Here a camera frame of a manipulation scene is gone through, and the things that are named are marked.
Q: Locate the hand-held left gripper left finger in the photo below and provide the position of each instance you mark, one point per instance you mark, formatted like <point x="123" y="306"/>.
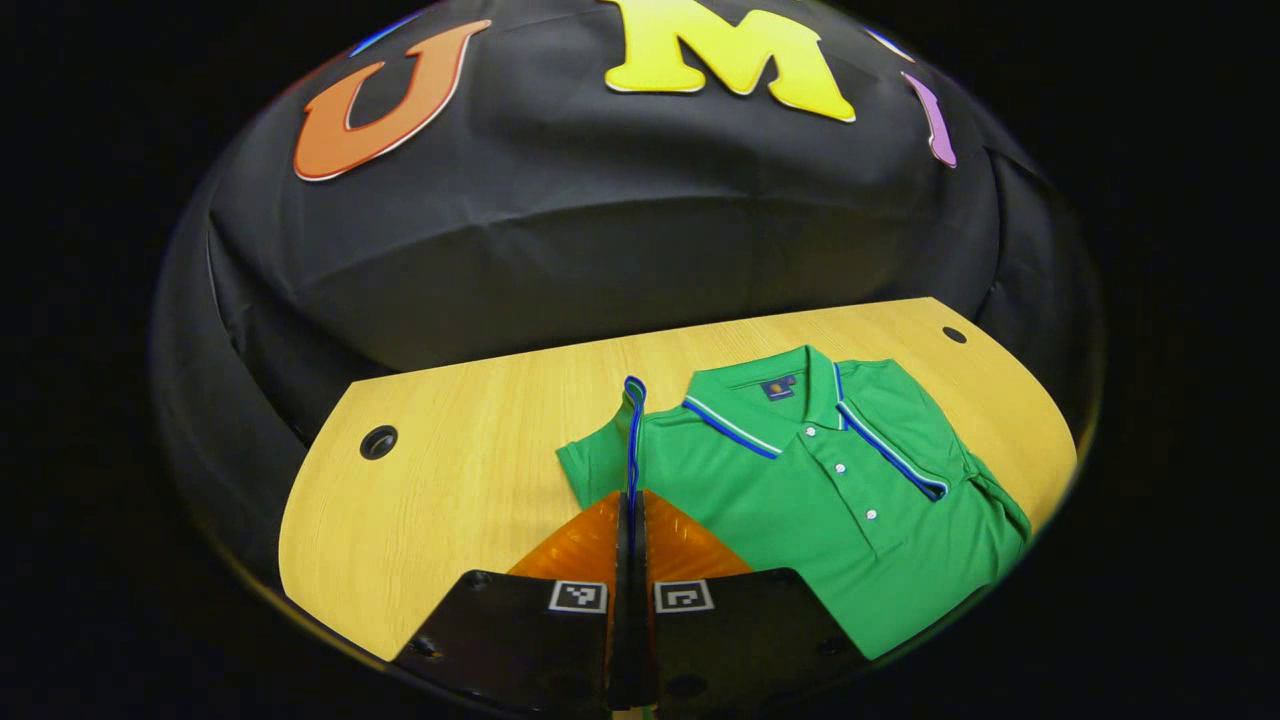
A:
<point x="520" y="640"/>

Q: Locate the black backdrop cloth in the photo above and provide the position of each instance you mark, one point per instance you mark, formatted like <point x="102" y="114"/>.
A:
<point x="620" y="230"/>

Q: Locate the black round table grommet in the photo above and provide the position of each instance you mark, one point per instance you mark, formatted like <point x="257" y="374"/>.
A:
<point x="954" y="334"/>
<point x="378" y="441"/>

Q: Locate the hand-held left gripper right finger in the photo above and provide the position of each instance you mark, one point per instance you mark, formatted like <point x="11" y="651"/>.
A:
<point x="740" y="640"/>

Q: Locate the green T-shirt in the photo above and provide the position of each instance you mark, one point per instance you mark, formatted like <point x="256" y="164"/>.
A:
<point x="840" y="520"/>

